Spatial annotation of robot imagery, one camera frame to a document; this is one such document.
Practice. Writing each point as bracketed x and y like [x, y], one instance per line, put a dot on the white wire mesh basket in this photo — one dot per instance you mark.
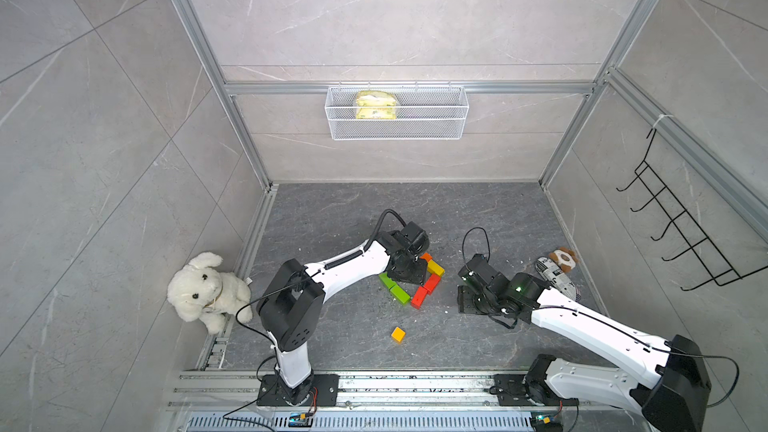
[425, 113]

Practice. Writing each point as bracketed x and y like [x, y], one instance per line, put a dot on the green block pair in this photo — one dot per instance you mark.
[400, 294]
[387, 281]

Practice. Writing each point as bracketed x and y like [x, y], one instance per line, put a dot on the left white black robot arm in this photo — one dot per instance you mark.
[290, 308]

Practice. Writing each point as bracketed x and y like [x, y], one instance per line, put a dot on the white plush toy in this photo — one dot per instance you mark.
[199, 292]

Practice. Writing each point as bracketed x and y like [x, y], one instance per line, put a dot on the red block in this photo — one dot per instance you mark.
[417, 299]
[431, 283]

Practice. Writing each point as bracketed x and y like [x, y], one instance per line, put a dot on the small orange-yellow cube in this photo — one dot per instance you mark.
[398, 334]

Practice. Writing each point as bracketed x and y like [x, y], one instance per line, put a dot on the silver cylindrical object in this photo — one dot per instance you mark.
[550, 271]

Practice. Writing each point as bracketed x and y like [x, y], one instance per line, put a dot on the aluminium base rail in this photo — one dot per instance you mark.
[380, 401]

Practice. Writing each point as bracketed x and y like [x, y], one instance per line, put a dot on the yellow rectangular block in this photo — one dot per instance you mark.
[435, 269]

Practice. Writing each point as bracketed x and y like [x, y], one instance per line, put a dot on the brown white small toy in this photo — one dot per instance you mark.
[564, 258]

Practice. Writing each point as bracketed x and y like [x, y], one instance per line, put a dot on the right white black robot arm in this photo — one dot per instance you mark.
[663, 380]

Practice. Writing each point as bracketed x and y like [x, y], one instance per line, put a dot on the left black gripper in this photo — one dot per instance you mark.
[420, 275]

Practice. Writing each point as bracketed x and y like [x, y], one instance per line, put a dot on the yellow package in basket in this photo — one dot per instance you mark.
[375, 105]

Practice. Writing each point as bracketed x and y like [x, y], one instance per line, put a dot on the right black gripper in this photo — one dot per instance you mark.
[463, 302]

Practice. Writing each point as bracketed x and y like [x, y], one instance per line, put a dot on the black wire hook rack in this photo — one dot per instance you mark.
[718, 269]

